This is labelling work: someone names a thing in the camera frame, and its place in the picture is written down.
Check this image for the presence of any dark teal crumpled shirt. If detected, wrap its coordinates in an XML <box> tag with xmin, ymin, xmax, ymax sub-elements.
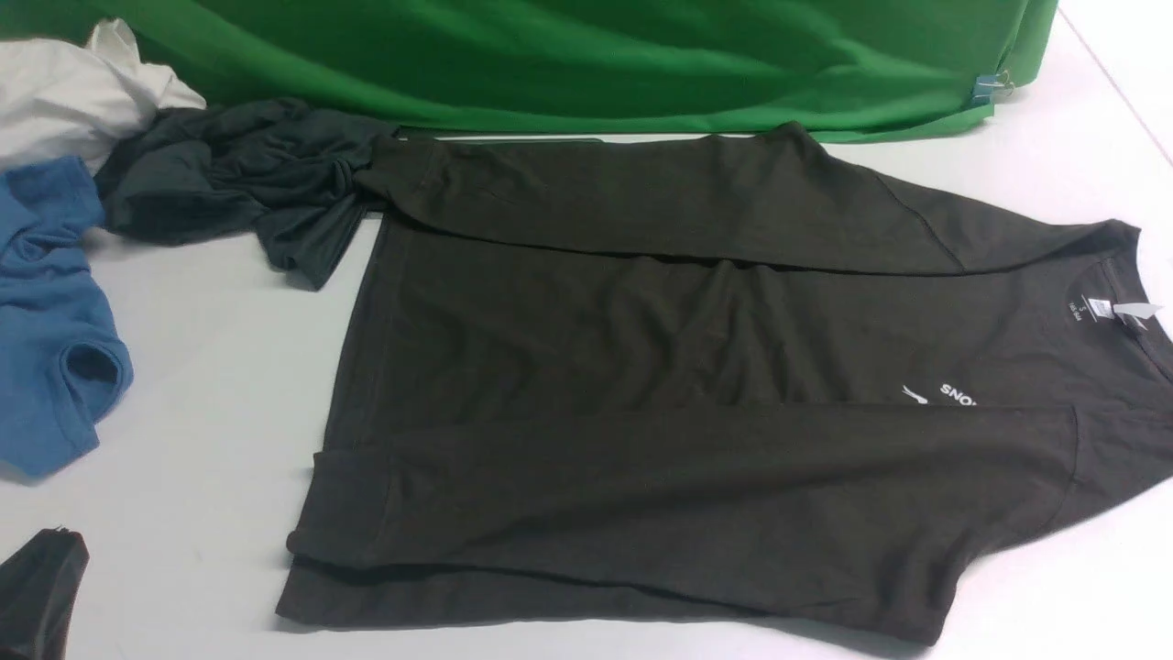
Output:
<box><xmin>93</xmin><ymin>98</ymin><xmax>398</xmax><ymax>290</ymax></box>

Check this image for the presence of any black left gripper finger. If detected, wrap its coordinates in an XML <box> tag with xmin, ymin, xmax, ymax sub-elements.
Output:
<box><xmin>1</xmin><ymin>529</ymin><xmax>89</xmax><ymax>659</ymax></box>

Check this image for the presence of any white crumpled cloth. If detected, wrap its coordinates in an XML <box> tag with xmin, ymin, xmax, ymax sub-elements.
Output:
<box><xmin>1</xmin><ymin>18</ymin><xmax>208</xmax><ymax>173</ymax></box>

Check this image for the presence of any blue binder clip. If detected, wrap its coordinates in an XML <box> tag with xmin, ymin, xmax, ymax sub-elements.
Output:
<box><xmin>970</xmin><ymin>70</ymin><xmax>1015</xmax><ymax>107</ymax></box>

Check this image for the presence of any blue crumpled shirt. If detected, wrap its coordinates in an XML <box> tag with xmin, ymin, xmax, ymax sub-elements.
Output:
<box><xmin>1</xmin><ymin>156</ymin><xmax>134</xmax><ymax>479</ymax></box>

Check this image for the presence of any green backdrop cloth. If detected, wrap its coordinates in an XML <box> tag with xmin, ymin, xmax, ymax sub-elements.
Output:
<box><xmin>4</xmin><ymin>1</ymin><xmax>1058</xmax><ymax>145</ymax></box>

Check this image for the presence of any dark gray long-sleeved shirt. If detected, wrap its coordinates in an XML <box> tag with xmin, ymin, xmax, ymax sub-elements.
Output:
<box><xmin>277</xmin><ymin>124</ymin><xmax>1172</xmax><ymax>646</ymax></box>

